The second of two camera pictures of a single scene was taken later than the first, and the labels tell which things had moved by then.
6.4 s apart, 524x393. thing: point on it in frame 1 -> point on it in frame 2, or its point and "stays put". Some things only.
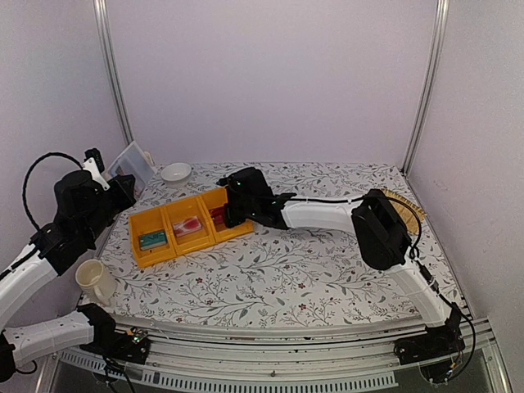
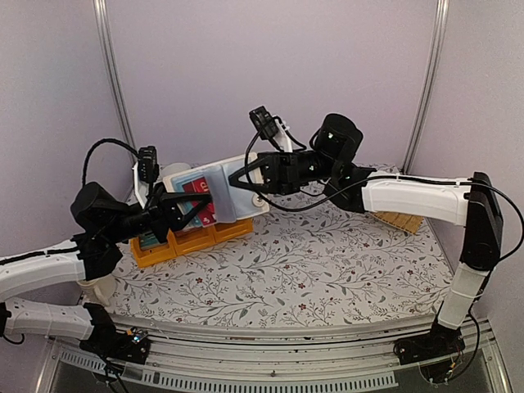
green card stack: (152, 239) stays put
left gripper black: (126, 192) -> (171, 213)
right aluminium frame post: (442, 15) stays put
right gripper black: (231, 215) -> (280, 171)
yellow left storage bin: (146, 223) stays put
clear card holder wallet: (133, 161) -> (232, 202)
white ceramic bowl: (176, 174) stays put
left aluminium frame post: (101, 17) stays put
